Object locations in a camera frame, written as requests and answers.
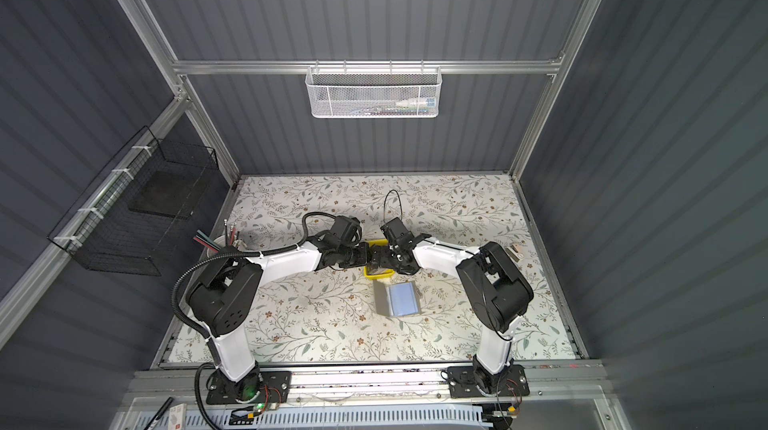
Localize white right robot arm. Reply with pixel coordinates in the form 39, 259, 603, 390
367, 218, 534, 378

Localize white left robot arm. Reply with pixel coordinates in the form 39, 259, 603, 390
171, 211, 368, 383

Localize yellow plastic tray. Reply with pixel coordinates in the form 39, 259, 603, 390
363, 239, 395, 280

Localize white pen cup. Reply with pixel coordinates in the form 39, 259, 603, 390
232, 240, 248, 251

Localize pink white small clip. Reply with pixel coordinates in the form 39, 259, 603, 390
505, 244, 523, 262

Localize coloured pens in cup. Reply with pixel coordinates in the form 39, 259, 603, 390
192, 219, 242, 253

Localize white tube in basket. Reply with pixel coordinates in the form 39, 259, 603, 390
395, 97, 438, 110

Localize black right camera cable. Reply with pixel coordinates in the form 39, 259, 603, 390
382, 189, 404, 224

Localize white wire mesh basket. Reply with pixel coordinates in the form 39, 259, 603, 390
305, 69, 443, 119

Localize black corrugated left cable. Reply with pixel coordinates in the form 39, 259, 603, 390
170, 211, 337, 430

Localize white slotted cable duct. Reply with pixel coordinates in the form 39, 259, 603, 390
128, 404, 496, 430

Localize black wire basket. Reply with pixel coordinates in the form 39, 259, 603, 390
48, 127, 220, 277

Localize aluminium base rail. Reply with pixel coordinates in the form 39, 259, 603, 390
119, 360, 614, 410

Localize aluminium frame post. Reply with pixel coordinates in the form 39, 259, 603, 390
117, 0, 241, 186

